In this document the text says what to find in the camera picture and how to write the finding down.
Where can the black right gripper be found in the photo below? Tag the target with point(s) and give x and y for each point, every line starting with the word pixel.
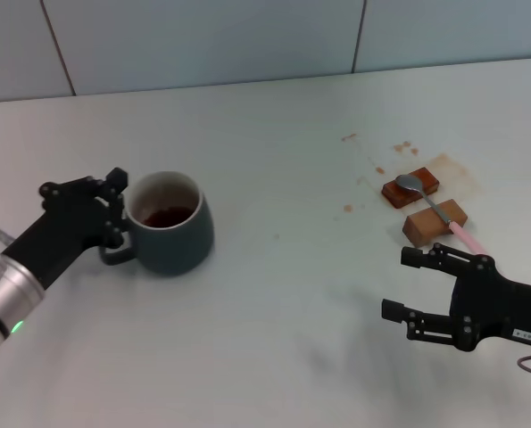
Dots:
pixel 510 307

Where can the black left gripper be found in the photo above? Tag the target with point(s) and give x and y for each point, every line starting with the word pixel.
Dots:
pixel 55 236

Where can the dark coffee liquid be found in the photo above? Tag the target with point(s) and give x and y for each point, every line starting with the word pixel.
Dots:
pixel 167 217

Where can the dark grey ceramic mug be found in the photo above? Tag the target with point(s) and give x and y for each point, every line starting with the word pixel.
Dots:
pixel 176 252

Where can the light wooden block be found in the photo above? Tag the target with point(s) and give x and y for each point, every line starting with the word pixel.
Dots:
pixel 425 225

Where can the dark wet wooden block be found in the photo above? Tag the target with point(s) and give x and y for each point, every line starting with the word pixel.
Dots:
pixel 401 196

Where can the grey metal plug connector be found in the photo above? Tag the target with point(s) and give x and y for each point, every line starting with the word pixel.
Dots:
pixel 1 236

